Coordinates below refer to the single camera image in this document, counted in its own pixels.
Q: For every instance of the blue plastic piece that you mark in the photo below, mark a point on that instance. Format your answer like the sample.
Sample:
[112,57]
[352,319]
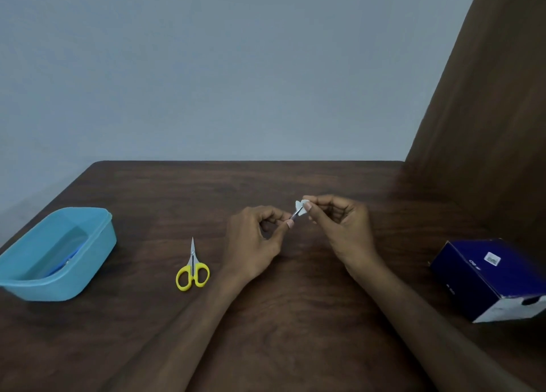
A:
[62,263]

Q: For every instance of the person's left hand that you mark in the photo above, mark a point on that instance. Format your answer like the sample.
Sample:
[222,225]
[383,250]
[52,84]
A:
[247,246]

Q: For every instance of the brown wooden cabinet side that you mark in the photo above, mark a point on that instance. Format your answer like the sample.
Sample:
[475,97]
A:
[490,106]

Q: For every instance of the dark blue cardboard box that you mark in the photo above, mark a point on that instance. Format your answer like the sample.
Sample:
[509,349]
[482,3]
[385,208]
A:
[482,276]

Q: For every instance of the person's right hand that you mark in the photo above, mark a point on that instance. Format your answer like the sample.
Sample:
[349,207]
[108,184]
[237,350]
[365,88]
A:
[347,234]

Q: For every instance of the person's right thumb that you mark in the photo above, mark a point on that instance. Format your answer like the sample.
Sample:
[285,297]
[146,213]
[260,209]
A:
[315,217]

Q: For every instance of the small white paper piece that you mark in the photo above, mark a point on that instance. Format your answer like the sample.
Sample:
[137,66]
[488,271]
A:
[301,205]

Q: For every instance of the person's left forearm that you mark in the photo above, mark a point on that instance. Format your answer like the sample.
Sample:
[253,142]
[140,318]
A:
[187,340]

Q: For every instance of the person's left thumb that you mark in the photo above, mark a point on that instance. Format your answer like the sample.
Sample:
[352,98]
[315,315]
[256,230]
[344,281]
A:
[283,233]

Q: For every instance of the light blue plastic container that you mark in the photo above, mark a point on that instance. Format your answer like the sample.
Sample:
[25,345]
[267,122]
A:
[85,251]

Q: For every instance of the thin grey strip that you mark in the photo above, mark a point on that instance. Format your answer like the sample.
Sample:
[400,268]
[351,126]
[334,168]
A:
[296,214]

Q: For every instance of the person's right forearm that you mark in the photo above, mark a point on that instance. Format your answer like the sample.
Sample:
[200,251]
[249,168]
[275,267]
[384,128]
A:
[431,336]

